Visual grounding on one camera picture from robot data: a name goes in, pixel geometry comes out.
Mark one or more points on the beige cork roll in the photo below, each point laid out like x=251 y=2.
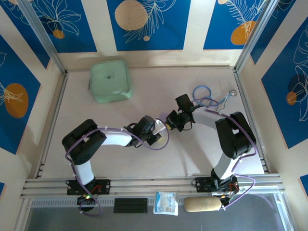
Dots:
x=202 y=204

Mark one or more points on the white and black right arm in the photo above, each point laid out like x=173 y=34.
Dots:
x=225 y=166

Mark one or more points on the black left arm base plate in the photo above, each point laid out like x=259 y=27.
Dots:
x=103 y=186

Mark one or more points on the mint green zip pouch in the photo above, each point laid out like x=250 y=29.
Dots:
x=110 y=80

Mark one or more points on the aluminium table side rail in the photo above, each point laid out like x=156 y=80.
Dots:
x=59 y=96
x=245 y=96

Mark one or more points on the black ribbed block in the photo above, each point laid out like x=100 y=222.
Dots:
x=130 y=205

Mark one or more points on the clear plastic gauze packet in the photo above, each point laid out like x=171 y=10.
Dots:
x=166 y=203

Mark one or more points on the aluminium frame cross rail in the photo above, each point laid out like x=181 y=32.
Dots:
x=149 y=186

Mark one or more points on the blue stethoscope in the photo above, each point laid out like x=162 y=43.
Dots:
x=232 y=92

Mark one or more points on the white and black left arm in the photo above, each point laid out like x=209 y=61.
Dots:
x=84 y=168

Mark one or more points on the aluminium frame post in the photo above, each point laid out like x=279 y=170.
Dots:
x=255 y=31
x=41 y=31

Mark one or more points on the lilac paper sheet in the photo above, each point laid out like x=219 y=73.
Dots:
x=160 y=125

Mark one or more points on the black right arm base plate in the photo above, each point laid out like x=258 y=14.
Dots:
x=202 y=184

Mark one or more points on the blue floral wall poster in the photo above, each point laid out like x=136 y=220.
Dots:
x=79 y=31
x=276 y=108
x=14 y=72
x=216 y=24
x=272 y=31
x=168 y=29
x=26 y=41

